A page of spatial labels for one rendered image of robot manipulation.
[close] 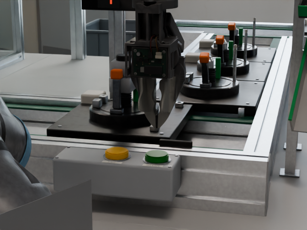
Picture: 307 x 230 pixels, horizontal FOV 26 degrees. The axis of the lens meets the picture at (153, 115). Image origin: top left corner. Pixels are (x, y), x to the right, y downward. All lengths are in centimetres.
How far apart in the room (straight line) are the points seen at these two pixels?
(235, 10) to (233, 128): 364
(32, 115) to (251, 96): 49
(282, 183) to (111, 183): 37
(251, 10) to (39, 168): 382
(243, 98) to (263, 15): 341
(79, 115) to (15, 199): 60
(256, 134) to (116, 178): 31
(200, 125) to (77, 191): 64
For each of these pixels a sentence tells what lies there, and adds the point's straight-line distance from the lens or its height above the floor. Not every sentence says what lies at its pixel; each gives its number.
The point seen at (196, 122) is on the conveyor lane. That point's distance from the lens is 141.
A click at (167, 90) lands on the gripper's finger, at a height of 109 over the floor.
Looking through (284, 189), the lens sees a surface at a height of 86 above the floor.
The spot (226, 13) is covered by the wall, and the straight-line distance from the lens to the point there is 506.
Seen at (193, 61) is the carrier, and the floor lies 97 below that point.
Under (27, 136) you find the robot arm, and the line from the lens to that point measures 101.
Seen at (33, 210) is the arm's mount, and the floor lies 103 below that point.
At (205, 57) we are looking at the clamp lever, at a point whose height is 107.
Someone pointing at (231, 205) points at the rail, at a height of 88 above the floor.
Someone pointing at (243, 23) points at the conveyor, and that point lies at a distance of 274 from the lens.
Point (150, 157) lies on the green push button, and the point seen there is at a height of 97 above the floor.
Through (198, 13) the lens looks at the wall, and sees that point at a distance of 521.
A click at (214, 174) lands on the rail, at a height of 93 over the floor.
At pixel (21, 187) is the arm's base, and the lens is 78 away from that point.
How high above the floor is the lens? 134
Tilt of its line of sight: 16 degrees down
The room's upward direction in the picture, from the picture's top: straight up
